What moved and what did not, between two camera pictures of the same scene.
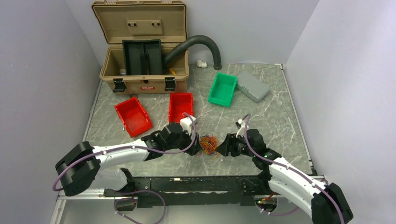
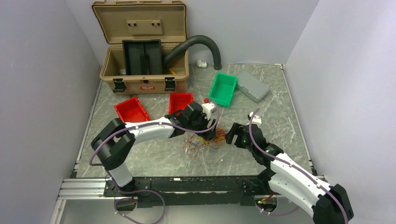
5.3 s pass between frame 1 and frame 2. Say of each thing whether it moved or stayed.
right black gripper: moved
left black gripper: moved
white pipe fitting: stayed
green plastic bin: stayed
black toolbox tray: stayed
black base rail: stayed
